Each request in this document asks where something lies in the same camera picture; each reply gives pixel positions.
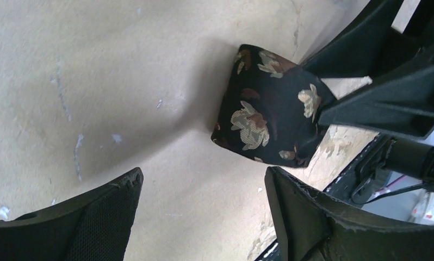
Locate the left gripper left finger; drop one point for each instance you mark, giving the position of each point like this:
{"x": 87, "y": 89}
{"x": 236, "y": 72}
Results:
{"x": 95, "y": 225}

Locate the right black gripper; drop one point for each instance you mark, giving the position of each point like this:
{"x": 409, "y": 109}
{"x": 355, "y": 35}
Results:
{"x": 400, "y": 100}

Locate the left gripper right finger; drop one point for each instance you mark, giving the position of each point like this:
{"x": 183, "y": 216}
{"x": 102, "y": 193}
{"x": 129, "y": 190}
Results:
{"x": 312, "y": 225}

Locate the black floral tie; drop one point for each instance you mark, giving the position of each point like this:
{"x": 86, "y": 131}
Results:
{"x": 270, "y": 109}

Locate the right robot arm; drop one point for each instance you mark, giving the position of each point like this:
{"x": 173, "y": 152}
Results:
{"x": 393, "y": 153}

